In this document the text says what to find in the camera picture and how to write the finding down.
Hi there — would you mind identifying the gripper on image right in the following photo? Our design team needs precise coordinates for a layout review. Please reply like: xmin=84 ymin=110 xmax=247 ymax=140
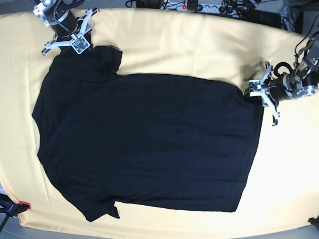
xmin=260 ymin=61 xmax=289 ymax=126

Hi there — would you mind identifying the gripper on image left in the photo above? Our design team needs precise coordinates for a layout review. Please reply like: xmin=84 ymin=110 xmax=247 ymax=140
xmin=41 ymin=8 xmax=99 ymax=55

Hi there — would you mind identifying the black T-shirt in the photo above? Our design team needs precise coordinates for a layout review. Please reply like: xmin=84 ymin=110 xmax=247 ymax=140
xmin=32 ymin=46 xmax=264 ymax=222

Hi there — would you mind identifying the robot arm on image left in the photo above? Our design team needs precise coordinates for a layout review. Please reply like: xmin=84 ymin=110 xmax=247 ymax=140
xmin=33 ymin=0 xmax=99 ymax=56

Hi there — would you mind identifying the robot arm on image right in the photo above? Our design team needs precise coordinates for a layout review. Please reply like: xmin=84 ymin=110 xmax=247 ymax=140
xmin=257 ymin=32 xmax=319 ymax=126

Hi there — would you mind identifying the black power adapter box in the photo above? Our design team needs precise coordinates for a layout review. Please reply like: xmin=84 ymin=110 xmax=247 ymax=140
xmin=246 ymin=9 xmax=282 ymax=28

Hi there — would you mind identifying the white power strip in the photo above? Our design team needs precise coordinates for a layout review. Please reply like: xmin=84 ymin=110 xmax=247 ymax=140
xmin=161 ymin=0 xmax=222 ymax=14

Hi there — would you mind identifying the yellow table cloth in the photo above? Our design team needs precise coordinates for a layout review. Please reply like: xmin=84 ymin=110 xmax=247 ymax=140
xmin=0 ymin=8 xmax=319 ymax=239

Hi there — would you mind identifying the black clamp at right edge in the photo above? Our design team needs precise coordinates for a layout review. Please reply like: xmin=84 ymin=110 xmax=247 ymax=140
xmin=308 ymin=217 xmax=319 ymax=229

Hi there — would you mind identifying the black red table clamp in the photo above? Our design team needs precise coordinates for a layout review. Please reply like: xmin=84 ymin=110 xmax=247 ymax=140
xmin=0 ymin=194 xmax=31 ymax=231

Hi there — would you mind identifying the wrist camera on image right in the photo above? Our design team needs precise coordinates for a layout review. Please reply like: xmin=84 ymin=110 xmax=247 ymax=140
xmin=248 ymin=80 xmax=262 ymax=97

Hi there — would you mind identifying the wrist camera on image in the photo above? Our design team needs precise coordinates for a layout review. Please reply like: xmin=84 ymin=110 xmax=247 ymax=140
xmin=71 ymin=36 xmax=90 ymax=54
xmin=248 ymin=80 xmax=262 ymax=97

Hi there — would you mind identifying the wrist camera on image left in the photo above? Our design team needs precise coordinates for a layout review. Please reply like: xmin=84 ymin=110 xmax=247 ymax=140
xmin=71 ymin=36 xmax=90 ymax=54

